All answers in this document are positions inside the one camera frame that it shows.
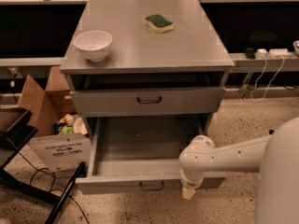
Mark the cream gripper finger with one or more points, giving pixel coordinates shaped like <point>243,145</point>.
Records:
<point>187,193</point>

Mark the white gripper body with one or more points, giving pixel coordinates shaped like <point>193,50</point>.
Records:
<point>188,182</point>

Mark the grey drawer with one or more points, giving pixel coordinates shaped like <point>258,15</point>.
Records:
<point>137,154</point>
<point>139,102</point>

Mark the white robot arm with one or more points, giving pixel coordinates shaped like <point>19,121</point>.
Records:
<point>275,157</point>

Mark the grey top drawer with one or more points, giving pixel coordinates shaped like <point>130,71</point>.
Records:
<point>139,102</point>

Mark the grey drawer cabinet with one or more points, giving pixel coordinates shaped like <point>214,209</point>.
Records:
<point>189,56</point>

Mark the brown cardboard box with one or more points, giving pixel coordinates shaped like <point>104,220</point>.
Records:
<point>58,152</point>

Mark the clutter in box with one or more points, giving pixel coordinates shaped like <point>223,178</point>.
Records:
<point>69,124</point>

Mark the black adapter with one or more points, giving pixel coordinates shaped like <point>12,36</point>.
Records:
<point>250,53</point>

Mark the white power strip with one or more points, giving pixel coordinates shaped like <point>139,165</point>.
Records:
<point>273,53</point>

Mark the green yellow sponge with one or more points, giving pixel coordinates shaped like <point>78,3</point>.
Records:
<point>159,24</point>

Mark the white bowl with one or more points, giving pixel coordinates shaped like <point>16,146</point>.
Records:
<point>94,45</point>

